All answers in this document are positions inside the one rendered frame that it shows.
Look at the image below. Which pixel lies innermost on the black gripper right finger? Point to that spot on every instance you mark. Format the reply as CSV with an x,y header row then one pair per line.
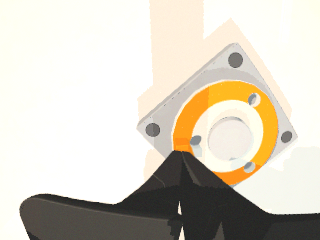
x,y
214,211

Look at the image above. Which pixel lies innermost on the orange round plate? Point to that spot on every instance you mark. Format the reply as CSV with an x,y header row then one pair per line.
x,y
214,102

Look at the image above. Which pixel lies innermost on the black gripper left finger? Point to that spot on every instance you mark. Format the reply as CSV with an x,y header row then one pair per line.
x,y
149,213

